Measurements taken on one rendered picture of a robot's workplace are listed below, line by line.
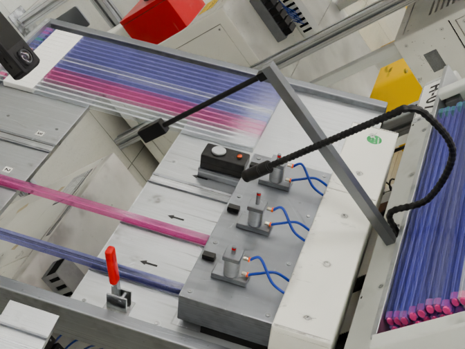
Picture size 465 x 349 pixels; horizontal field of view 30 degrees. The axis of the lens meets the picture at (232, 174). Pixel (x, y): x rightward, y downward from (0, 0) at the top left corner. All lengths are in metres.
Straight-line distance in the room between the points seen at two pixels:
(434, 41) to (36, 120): 1.26
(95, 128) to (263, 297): 1.79
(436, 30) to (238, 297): 1.42
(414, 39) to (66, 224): 1.14
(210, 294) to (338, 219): 0.23
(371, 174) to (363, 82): 1.78
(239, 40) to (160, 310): 1.48
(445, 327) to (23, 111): 0.89
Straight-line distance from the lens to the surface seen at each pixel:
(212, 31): 2.62
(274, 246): 1.25
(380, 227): 1.26
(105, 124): 2.94
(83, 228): 1.83
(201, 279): 1.20
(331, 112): 1.65
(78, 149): 2.81
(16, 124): 1.57
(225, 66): 1.72
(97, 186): 1.90
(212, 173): 1.44
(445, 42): 2.46
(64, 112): 1.59
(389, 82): 4.54
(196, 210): 1.39
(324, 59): 2.96
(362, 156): 1.41
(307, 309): 1.15
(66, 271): 1.71
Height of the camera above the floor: 1.92
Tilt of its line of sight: 35 degrees down
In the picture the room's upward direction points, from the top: 67 degrees clockwise
